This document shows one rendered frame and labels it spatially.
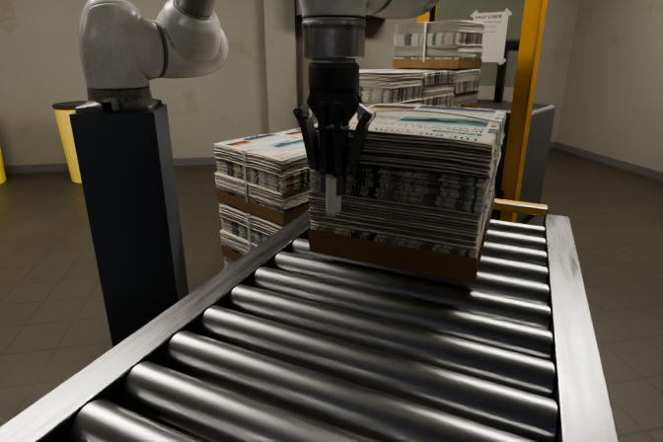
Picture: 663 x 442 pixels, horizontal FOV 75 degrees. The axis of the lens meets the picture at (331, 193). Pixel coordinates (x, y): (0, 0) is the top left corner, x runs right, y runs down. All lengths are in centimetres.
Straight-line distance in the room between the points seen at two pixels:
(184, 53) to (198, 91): 341
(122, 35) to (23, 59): 386
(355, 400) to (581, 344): 30
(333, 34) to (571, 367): 50
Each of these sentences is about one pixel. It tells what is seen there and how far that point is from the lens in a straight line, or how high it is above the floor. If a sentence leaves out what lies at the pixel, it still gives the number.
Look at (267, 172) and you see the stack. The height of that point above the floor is 77.
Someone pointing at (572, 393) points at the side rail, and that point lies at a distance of 57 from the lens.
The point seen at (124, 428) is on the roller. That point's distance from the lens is 52.
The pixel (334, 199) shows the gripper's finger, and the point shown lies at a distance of 68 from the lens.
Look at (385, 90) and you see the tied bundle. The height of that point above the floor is 100.
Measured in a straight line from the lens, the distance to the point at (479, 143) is 64.
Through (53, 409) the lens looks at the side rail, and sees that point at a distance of 57.
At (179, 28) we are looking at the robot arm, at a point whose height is 121.
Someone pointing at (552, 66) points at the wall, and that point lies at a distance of 587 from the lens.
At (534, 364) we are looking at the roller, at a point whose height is 80.
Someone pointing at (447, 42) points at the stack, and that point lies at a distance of 232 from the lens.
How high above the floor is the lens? 115
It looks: 18 degrees down
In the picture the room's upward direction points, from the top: straight up
